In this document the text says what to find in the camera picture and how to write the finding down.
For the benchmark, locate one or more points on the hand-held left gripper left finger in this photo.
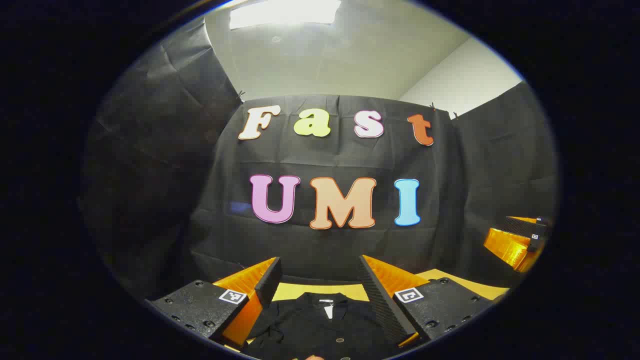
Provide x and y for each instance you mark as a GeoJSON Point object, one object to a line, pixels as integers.
{"type": "Point", "coordinates": [267, 282]}

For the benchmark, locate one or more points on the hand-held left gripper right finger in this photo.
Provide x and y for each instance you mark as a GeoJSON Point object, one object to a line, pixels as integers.
{"type": "Point", "coordinates": [382, 302]}

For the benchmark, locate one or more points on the black backdrop cloth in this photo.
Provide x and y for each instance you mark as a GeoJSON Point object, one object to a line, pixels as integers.
{"type": "Point", "coordinates": [325, 160]}

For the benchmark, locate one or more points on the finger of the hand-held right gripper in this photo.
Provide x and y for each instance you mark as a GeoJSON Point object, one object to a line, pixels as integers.
{"type": "Point", "coordinates": [522, 227]}
{"type": "Point", "coordinates": [507, 247]}

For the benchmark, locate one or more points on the black button-up shirt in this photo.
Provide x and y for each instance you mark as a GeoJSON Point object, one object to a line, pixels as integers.
{"type": "Point", "coordinates": [320, 330]}

